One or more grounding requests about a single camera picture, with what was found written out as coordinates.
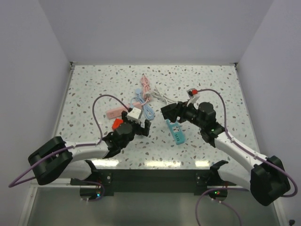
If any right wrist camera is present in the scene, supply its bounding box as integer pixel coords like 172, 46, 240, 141
187, 88, 200, 105

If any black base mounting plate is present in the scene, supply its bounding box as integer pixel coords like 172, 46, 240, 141
71, 160, 232, 199

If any blue coiled cord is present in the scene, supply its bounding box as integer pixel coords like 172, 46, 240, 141
135, 88, 156, 121

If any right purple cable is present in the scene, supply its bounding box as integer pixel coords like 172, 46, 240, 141
195, 89, 298, 226

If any teal power strip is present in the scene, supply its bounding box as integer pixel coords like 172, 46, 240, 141
166, 119, 185, 145

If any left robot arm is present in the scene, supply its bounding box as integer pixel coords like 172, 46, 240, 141
28, 111, 151, 186

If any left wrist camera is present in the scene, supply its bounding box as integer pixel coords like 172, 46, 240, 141
127, 107, 142, 122

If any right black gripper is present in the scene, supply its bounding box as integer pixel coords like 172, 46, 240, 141
163, 100, 205, 129

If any red plug adapter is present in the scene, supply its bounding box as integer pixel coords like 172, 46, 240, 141
111, 118, 123, 130

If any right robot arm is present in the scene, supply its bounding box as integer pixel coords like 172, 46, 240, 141
161, 102, 291, 206

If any white coiled cord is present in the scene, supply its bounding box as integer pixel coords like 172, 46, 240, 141
150, 85, 177, 105

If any pink coiled cord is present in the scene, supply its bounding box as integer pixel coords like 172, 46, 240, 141
140, 75, 153, 103

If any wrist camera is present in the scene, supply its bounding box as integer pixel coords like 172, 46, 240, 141
187, 88, 200, 105
127, 107, 142, 122

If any purple cable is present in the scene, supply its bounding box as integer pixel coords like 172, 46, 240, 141
195, 89, 298, 226
8, 94, 132, 188

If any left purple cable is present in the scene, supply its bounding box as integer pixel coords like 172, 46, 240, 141
8, 94, 132, 188

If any pink power strip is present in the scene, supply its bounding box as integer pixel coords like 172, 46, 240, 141
106, 102, 142, 119

